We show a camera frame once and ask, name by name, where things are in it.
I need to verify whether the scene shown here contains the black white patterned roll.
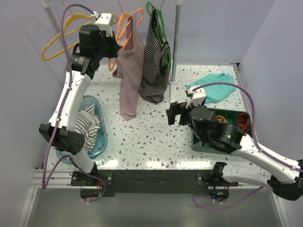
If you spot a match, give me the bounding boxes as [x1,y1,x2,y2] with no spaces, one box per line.
[195,140,204,148]

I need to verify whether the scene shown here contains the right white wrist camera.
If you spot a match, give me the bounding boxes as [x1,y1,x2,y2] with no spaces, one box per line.
[186,86,206,109]

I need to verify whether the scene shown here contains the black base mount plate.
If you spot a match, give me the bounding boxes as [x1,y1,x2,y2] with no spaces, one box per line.
[71,169,239,199]

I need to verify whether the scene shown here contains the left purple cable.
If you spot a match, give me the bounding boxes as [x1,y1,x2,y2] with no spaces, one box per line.
[41,3,106,202]

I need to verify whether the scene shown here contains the white clothes rack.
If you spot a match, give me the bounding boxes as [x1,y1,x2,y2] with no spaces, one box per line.
[40,0,183,103]

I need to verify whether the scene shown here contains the purple cable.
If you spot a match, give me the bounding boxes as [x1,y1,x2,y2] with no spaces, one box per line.
[187,82,303,210]
[41,3,106,202]

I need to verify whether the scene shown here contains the orange black rolled belt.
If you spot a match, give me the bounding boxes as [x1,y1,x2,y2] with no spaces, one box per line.
[237,113,250,133]

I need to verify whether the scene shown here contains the teal plastic basin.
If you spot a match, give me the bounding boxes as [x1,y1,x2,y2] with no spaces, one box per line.
[55,95,108,165]

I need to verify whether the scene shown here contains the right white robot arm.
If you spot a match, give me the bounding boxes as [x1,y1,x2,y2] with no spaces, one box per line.
[166,102,303,201]

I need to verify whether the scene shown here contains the green hanger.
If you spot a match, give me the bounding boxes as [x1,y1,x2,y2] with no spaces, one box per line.
[146,0,172,70]

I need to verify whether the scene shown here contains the orange hanger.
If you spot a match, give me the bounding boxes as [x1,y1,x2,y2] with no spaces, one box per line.
[108,0,144,71]

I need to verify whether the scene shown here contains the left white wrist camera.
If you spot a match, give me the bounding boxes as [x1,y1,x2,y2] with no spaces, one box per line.
[91,12,115,37]

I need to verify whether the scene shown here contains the black white striped top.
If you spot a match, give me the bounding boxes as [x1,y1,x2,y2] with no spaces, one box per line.
[139,9,171,104]

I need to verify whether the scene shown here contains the pink tank top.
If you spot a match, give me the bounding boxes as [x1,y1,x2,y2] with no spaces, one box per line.
[112,11,145,121]

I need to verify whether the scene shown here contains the green compartment tray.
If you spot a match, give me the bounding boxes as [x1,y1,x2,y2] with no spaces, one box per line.
[191,108,252,155]

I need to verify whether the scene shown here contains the teal cloth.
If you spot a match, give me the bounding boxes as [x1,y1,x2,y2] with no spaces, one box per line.
[186,73,236,103]

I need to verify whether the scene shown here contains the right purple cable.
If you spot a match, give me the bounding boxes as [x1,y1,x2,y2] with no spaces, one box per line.
[187,82,303,210]

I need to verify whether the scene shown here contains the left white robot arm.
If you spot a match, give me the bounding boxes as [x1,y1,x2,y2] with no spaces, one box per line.
[39,24,120,185]

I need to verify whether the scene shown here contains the zebra striped garment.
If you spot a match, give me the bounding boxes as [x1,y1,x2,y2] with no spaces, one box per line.
[75,103,102,153]

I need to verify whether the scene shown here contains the yellow hanger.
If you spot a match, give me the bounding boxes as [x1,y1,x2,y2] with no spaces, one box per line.
[41,3,118,62]

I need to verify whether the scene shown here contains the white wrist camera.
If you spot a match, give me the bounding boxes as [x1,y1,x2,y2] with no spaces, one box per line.
[186,86,206,109]
[91,12,115,37]

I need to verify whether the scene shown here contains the yellow rolled band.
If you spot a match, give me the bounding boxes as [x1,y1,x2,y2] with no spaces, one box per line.
[217,115,228,123]

